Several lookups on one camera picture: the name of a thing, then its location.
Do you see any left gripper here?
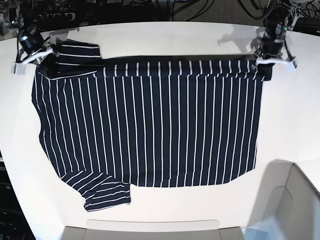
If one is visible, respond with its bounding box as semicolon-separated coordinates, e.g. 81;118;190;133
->
254;23;287;63

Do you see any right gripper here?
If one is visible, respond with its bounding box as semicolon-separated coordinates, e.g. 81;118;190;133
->
18;26;54;65

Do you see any navy white striped T-shirt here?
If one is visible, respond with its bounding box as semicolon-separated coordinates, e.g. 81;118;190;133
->
31;44;272;212

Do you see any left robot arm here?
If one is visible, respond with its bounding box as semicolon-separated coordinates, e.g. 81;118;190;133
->
254;0;302;61

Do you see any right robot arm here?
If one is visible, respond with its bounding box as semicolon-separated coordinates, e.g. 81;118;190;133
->
0;0;55;66

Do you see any black power strip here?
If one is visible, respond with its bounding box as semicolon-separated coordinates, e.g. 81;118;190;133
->
36;12;76;22

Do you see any grey plastic bin right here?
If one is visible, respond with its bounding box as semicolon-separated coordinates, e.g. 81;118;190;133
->
259;164;320;240

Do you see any grey plastic bin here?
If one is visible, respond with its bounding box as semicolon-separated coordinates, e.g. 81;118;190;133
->
61;219;245;240
259;164;320;240

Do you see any grey plastic bin front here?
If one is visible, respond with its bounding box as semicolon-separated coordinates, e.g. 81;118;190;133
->
61;219;245;240

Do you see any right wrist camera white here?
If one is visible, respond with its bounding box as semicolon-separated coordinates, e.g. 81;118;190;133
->
11;62;26;76

